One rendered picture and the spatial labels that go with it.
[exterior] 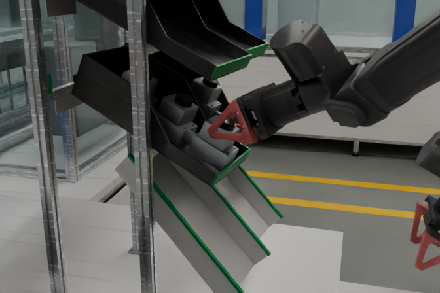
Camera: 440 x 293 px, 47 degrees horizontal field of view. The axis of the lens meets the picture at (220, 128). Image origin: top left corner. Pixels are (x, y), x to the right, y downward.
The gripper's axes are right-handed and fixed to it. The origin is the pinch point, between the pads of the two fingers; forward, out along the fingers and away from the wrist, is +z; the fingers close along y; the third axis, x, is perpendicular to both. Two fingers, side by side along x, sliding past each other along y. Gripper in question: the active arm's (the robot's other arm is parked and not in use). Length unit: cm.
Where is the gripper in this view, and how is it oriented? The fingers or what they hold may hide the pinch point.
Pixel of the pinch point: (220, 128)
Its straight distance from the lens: 77.3
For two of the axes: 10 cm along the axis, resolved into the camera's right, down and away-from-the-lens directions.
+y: -4.2, 2.4, -8.8
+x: 3.9, 9.2, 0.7
